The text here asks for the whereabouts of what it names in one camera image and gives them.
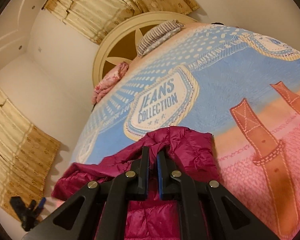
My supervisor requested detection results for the magenta puffer jacket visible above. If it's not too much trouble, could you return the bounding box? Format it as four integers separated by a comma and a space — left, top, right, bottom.
52, 126, 220, 239

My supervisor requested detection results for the beige curtain side window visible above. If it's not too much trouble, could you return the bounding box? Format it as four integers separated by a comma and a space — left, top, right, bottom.
0, 88, 61, 218

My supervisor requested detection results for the blue pink printed bedspread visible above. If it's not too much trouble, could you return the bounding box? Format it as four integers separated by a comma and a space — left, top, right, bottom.
72, 24, 300, 239

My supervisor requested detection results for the pink floral folded blanket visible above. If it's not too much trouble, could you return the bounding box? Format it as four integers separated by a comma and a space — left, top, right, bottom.
91, 61, 129, 105

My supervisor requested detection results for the cream wooden headboard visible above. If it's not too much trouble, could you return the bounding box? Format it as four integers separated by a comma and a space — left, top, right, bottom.
92, 11, 197, 85

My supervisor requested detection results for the striped grey pillow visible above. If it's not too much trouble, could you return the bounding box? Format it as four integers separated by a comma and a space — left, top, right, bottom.
136, 20, 184, 57

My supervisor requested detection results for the beige curtain behind headboard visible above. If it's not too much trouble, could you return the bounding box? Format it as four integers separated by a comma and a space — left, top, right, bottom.
44, 0, 200, 44

